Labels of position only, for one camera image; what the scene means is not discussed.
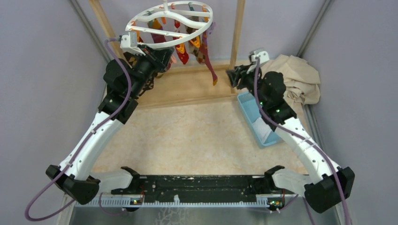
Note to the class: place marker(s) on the wooden hanger stand frame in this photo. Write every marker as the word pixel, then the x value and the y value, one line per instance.
pixel 189 85

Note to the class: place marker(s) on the red santa sock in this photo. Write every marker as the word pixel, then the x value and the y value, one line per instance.
pixel 180 48

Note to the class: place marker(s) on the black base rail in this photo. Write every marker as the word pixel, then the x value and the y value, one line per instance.
pixel 250 190

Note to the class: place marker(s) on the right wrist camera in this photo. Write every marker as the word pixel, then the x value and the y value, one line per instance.
pixel 257 59

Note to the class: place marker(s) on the brown yellow argyle sock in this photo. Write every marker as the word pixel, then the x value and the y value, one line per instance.
pixel 130 58

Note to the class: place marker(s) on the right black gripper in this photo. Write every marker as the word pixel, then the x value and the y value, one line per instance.
pixel 240 72

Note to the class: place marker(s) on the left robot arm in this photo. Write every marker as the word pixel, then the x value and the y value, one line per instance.
pixel 124 83

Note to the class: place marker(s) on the purple yellow hanging sock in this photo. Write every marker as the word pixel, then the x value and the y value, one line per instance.
pixel 208 59

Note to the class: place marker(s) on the argyle beige sock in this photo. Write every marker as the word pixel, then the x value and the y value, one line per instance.
pixel 198 47

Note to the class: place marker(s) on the beige crumpled cloth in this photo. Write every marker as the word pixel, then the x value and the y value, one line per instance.
pixel 301 80

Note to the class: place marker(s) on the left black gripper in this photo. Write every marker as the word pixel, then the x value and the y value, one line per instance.
pixel 159 58

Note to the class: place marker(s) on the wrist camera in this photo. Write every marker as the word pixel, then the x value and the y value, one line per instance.
pixel 257 59
pixel 129 43

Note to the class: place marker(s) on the white sock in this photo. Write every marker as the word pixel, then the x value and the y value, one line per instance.
pixel 262 132

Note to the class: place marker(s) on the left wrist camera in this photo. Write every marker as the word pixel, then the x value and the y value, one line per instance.
pixel 129 43

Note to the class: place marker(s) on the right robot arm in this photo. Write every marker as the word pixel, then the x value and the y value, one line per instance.
pixel 326 183

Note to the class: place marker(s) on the white round clip hanger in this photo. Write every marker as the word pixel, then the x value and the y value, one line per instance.
pixel 155 26

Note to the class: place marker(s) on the light blue plastic basket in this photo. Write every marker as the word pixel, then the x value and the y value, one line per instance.
pixel 250 112

